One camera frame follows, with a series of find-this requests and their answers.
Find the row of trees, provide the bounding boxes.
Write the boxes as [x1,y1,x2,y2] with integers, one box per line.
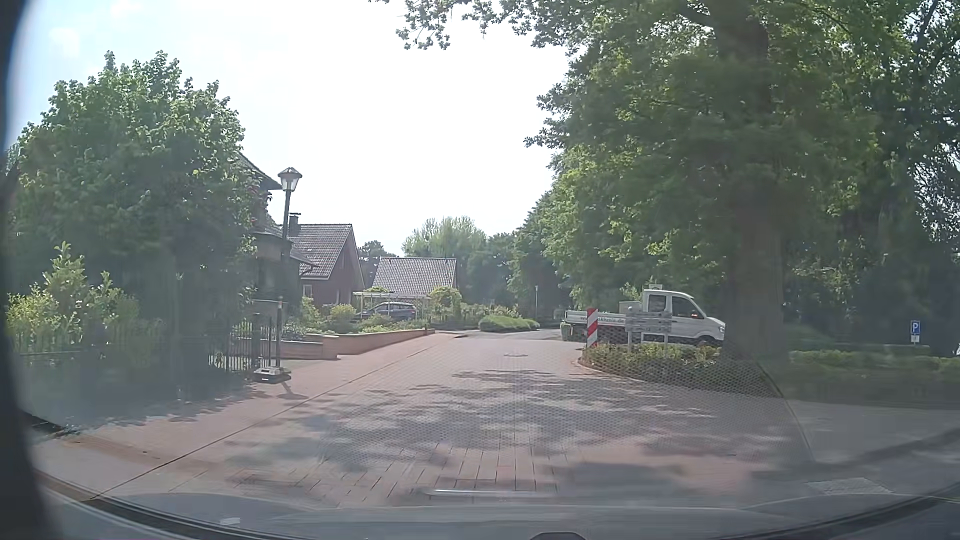
[357,196,571,320]

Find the low green hedge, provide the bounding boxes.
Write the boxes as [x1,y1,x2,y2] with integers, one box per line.
[477,314,541,334]

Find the house with tiled roof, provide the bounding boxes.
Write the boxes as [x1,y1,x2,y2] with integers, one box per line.
[370,256,459,303]

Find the dark parked car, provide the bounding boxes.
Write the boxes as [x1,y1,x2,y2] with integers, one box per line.
[358,301,419,323]

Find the garden bushes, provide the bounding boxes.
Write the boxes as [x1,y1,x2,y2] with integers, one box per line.
[288,285,465,336]

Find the red brick paved road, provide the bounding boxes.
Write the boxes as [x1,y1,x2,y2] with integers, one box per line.
[97,328,960,511]

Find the red brick house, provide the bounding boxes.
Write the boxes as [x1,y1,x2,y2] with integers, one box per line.
[288,213,366,309]

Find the direction sign board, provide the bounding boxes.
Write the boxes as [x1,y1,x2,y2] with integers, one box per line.
[624,311,674,351]

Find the white flatbed truck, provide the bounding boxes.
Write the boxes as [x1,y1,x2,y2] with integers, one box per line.
[560,288,727,348]

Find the dark house behind tree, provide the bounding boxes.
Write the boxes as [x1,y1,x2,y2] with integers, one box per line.
[232,152,316,324]

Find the car's own bonnet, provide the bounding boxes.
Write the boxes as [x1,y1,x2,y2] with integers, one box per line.
[30,480,960,540]

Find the large tree with thick trunk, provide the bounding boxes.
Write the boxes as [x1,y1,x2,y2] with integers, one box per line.
[390,0,960,361]

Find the red brick pavement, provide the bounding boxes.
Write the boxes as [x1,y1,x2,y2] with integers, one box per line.
[33,332,459,500]

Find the dark metal fence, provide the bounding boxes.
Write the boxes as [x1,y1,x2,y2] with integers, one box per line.
[11,318,280,384]

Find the large leafy tree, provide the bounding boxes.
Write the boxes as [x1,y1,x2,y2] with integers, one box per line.
[7,51,264,361]

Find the planted bed with shrubs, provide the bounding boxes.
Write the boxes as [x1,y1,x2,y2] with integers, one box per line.
[579,341,960,410]

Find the light green bush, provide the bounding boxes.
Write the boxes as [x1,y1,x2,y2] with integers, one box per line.
[6,241,162,354]

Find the low brick wall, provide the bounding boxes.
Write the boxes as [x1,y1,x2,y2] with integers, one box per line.
[279,327,436,361]

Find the lamp post with lantern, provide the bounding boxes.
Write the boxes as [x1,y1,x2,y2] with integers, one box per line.
[253,166,303,384]

